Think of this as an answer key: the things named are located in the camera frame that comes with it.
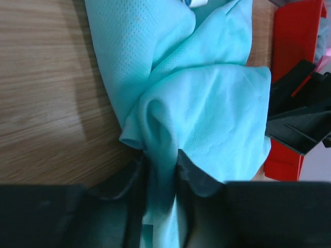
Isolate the red plastic bin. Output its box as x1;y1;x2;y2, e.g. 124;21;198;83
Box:
264;1;330;181

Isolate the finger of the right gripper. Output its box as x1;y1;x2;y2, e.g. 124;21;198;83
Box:
266;104;330;156
268;59;316;115

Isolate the grey t shirt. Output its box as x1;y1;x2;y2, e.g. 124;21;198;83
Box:
314;17;329;64

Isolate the pink t shirt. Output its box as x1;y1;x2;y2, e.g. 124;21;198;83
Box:
315;47;330;73

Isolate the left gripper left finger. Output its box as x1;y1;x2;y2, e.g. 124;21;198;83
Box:
1;156;149;247

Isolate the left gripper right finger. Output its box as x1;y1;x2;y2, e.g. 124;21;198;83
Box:
175;151;330;247

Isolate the teal green t shirt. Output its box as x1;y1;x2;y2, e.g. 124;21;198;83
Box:
85;1;271;247

